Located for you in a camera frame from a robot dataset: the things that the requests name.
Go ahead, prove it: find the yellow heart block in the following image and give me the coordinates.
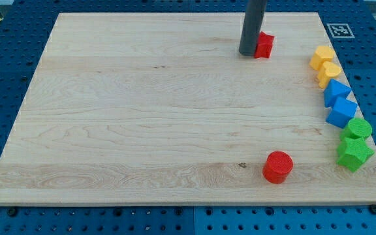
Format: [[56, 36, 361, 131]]
[[317, 61, 342, 89]]

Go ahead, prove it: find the white fiducial marker tag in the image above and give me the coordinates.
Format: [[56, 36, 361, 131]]
[[326, 23, 354, 39]]

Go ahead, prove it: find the yellow hexagon block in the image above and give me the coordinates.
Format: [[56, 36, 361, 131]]
[[309, 46, 335, 71]]

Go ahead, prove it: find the red cylinder block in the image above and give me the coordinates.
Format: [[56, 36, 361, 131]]
[[262, 151, 294, 184]]

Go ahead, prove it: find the green star block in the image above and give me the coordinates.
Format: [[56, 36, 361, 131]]
[[336, 137, 375, 172]]

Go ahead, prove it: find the red star block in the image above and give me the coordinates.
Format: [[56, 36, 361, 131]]
[[254, 31, 275, 58]]

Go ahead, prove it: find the wooden board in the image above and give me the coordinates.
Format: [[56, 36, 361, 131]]
[[0, 12, 376, 207]]

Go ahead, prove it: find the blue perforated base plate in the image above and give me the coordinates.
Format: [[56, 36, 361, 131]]
[[0, 1, 376, 234]]

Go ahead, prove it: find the green cylinder block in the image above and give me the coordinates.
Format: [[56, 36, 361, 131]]
[[339, 117, 373, 140]]

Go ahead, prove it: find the blue triangle block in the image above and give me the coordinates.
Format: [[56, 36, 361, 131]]
[[323, 79, 351, 108]]

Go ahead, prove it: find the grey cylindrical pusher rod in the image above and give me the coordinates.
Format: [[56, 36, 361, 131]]
[[238, 0, 268, 57]]

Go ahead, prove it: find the blue cube block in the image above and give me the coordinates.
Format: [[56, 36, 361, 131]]
[[326, 97, 358, 128]]

